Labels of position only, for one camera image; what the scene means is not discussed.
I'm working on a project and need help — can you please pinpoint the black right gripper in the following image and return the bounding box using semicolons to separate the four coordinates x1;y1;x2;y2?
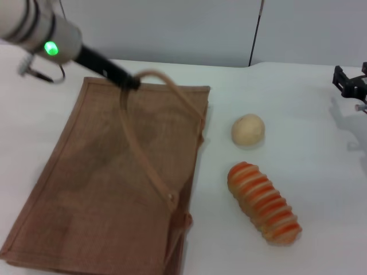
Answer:
332;61;367;103

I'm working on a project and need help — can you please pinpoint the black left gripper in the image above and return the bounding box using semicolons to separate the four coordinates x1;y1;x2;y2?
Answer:
73;45;143;92

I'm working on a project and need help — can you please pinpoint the brown jute handbag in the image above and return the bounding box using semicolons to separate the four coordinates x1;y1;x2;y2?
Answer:
0;68;212;275

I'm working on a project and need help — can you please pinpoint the round pale egg yolk pastry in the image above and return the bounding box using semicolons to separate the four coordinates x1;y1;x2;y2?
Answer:
231;113;266;147

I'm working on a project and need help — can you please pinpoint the orange striped bread loaf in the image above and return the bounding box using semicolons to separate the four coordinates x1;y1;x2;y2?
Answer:
227;161;303;246

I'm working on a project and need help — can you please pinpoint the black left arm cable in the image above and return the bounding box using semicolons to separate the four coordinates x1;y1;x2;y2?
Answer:
16;52;68;85

